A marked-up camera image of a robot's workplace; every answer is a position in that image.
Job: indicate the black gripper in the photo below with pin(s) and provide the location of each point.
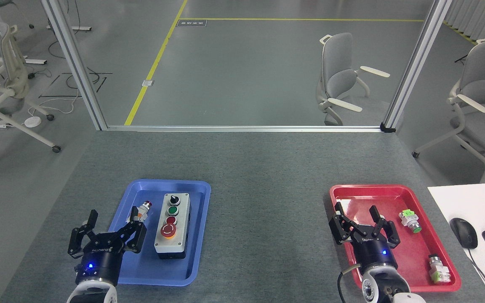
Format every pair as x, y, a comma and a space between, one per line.
99, 259
375, 252

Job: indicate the grey control box with buttons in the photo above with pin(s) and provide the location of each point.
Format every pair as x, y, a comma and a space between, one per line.
181, 240

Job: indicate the red push button orange block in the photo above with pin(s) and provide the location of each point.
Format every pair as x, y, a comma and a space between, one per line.
144, 211

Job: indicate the silver push button green block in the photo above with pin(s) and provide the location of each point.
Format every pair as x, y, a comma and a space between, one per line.
438, 269

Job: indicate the red plastic tray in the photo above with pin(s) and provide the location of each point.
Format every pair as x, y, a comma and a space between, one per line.
411, 261

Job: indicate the blue plastic tray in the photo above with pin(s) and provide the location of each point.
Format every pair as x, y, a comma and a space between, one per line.
171, 271

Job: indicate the black computer mouse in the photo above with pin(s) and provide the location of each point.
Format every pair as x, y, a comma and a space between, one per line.
464, 232

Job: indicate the white desk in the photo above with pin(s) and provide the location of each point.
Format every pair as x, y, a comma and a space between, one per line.
474, 202

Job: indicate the white round floor disc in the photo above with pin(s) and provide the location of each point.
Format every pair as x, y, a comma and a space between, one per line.
33, 121

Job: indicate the silver floor outlet plate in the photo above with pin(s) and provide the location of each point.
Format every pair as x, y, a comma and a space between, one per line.
148, 83

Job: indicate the grey office chair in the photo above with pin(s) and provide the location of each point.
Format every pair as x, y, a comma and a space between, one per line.
337, 67
484, 84

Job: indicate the white mesh office chair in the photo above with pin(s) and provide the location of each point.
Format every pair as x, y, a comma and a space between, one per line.
13, 80

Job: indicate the white desk foot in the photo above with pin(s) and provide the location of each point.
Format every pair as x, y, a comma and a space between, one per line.
32, 61
74, 28

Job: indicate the dark floor label sign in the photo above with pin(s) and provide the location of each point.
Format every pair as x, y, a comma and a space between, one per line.
191, 23

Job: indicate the white corrugated partition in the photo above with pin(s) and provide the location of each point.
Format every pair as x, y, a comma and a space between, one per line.
478, 14

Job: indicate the green push button switch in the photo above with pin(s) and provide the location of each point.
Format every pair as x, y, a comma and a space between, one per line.
409, 220

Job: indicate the silver aluminium rail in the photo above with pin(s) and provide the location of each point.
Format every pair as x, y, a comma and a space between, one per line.
242, 128

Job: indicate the silver aluminium post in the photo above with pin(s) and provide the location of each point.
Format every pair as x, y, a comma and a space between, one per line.
415, 67
74, 63

